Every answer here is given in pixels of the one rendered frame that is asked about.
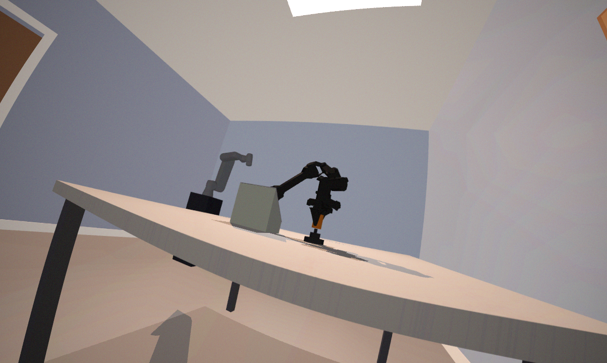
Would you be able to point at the orange knob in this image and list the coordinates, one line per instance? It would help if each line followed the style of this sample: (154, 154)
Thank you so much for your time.
(319, 225)

